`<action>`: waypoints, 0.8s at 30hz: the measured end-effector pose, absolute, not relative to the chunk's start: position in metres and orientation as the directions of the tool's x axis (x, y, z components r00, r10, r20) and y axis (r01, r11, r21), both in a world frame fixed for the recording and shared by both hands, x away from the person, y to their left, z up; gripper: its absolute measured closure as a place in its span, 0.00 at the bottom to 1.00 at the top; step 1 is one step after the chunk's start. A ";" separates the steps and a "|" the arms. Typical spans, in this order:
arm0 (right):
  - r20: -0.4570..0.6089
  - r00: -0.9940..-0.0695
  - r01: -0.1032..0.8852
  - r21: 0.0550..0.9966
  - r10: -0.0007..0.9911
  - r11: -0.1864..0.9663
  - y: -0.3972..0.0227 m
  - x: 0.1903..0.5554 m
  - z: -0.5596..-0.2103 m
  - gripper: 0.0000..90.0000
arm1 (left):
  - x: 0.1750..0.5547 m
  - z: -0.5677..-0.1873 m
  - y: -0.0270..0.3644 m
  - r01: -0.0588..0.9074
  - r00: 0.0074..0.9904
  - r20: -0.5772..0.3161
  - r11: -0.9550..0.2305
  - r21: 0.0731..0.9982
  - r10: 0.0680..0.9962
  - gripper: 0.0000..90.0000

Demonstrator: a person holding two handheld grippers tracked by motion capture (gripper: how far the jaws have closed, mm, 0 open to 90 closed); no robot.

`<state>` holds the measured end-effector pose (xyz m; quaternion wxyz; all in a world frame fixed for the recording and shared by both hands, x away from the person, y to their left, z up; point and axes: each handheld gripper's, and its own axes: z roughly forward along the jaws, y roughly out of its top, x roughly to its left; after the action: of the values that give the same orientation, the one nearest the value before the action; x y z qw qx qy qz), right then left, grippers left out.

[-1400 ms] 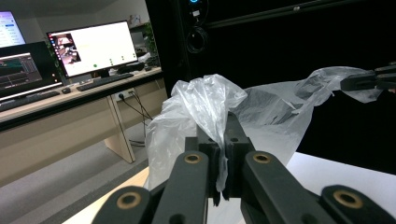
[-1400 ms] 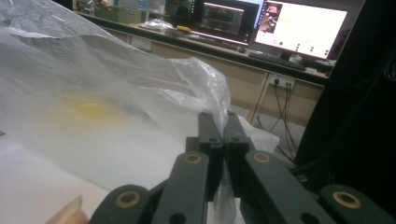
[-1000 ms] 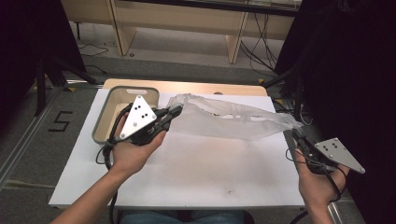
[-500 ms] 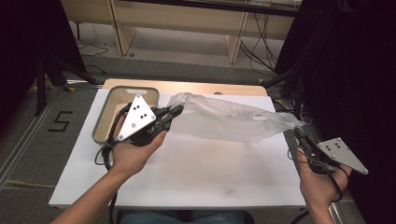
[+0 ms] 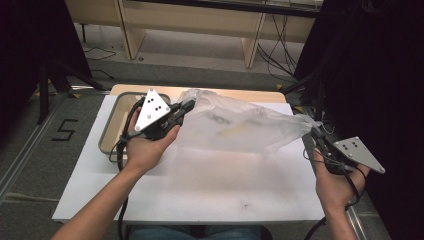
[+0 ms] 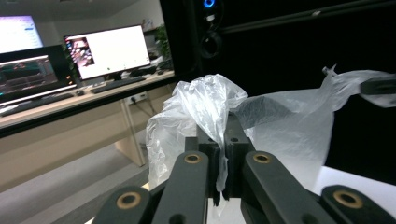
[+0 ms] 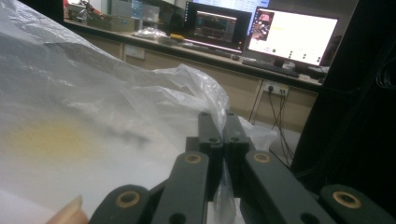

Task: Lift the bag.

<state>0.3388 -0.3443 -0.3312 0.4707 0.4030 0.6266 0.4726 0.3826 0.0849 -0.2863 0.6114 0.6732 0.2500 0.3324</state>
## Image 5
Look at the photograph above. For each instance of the white board table cover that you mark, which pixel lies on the white board table cover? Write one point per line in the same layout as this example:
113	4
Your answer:
216	186

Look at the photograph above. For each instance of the light wooden background desk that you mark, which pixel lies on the light wooden background desk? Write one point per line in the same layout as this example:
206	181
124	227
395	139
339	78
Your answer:
186	20

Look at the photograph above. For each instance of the person's right hand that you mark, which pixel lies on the person's right hand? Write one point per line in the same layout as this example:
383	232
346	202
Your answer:
335	191

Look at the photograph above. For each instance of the light wooden table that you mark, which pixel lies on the light wooden table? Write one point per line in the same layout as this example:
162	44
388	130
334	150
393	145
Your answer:
233	92

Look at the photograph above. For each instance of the black metal stand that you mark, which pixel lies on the black metal stand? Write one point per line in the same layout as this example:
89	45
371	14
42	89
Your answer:
43	90
319	100

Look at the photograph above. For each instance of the metal floor rail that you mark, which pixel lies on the metal floor rail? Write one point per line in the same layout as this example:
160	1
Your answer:
358	223
30	150

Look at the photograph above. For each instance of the black curtain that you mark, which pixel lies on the black curtain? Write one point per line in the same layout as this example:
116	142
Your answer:
30	50
393	83

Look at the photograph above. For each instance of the beige bin with grey rim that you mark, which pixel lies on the beige bin with grey rim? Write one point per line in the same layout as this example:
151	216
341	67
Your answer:
113	126

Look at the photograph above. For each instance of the clear plastic bag yellow smiley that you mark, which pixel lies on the clear plastic bag yellow smiley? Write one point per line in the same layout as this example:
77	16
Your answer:
240	126

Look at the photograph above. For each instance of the person's left hand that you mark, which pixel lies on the person's left hand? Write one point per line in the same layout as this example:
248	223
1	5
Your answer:
146	153

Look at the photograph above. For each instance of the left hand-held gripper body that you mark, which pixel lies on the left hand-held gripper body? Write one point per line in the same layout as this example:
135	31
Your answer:
151	111

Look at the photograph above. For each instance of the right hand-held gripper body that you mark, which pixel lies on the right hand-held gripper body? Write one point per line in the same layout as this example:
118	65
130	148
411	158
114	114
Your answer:
356	151

